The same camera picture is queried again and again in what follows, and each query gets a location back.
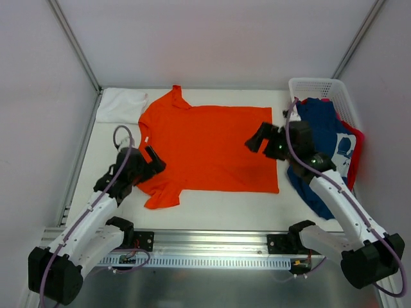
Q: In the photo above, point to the white slotted cable duct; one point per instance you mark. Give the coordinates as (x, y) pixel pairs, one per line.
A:
(204, 262)

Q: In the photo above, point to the blue printed t shirt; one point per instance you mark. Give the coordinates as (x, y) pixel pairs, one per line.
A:
(308, 196)

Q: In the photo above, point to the aluminium mounting rail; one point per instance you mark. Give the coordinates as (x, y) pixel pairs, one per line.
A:
(233, 230)

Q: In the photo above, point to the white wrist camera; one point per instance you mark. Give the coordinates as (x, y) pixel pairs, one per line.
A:
(125, 143)
(292, 115)

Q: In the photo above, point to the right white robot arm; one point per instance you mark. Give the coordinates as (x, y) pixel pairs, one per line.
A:
(367, 253)

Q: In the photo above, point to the white plastic basket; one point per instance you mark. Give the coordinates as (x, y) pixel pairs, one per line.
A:
(327, 88)

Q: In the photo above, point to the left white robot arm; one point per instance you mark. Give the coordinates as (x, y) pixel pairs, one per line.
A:
(58, 271)

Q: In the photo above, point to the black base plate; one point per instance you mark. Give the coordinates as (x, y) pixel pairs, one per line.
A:
(139, 239)
(287, 244)

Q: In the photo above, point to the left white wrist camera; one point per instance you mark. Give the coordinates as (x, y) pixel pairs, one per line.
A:
(125, 143)

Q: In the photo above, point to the folded white t shirt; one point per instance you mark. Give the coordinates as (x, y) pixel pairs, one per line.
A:
(123, 106)

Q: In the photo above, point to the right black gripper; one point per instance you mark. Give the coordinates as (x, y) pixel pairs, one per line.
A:
(265, 141)

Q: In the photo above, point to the orange t shirt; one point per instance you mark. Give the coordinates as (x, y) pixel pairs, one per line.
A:
(204, 149)

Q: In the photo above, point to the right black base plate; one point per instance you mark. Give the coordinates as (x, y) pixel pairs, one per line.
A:
(287, 244)

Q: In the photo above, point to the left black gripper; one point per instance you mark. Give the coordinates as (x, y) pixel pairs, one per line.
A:
(151, 163)

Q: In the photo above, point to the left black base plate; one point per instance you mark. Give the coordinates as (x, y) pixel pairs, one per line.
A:
(139, 239)

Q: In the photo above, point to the red t shirt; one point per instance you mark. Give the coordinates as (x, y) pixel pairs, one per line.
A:
(333, 136)

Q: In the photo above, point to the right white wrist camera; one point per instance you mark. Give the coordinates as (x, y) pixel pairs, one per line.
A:
(292, 115)

